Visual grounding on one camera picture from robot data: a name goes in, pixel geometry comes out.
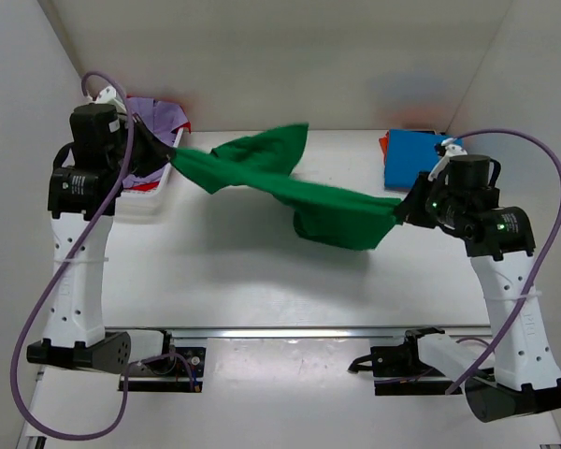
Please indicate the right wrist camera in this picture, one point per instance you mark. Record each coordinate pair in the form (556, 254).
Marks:
(447, 149)

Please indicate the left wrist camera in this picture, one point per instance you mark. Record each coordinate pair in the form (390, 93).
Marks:
(110, 96)

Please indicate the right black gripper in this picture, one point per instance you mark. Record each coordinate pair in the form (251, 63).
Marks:
(410, 210)

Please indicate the folded orange t shirt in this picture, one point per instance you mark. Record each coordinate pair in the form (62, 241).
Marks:
(384, 141)

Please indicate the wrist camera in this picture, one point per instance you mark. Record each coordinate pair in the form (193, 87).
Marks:
(110, 96)
(447, 149)

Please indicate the white plastic basket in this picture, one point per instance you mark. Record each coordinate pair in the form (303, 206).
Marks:
(143, 193)

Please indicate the aluminium rail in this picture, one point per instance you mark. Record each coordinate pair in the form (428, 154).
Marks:
(279, 332)

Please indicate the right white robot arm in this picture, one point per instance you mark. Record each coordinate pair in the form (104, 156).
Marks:
(524, 378)

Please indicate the lavender t shirt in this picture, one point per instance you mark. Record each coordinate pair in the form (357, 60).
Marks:
(154, 117)

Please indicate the folded blue t shirt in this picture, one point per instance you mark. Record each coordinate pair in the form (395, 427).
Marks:
(409, 152)

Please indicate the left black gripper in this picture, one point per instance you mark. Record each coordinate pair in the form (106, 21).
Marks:
(158, 151)

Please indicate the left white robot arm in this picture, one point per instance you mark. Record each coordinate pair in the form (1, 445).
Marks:
(85, 182)

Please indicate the red t shirt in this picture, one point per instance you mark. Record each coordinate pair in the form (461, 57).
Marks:
(145, 186)

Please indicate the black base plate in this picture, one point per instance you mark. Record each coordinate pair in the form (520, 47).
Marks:
(170, 375)
(397, 373)

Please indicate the green t shirt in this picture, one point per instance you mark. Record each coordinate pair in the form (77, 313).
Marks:
(265, 162)

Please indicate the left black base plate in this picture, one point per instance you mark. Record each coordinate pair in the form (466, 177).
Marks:
(170, 375)

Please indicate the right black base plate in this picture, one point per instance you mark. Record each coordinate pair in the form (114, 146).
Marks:
(397, 373)

